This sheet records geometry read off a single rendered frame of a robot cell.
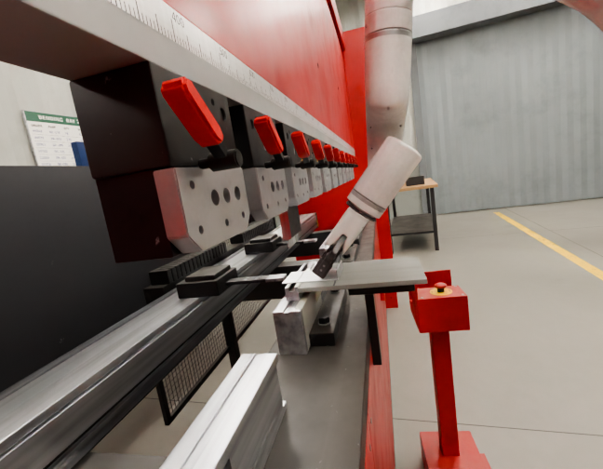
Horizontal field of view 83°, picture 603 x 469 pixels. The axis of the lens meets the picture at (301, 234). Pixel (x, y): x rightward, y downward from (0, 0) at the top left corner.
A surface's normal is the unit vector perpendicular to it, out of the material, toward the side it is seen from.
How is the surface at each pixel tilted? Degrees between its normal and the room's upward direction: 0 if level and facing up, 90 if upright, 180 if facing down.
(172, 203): 90
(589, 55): 90
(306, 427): 0
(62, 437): 90
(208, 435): 0
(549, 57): 90
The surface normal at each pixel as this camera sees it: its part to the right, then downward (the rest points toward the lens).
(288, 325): -0.21, 0.19
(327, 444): -0.15, -0.98
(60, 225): 0.97, -0.11
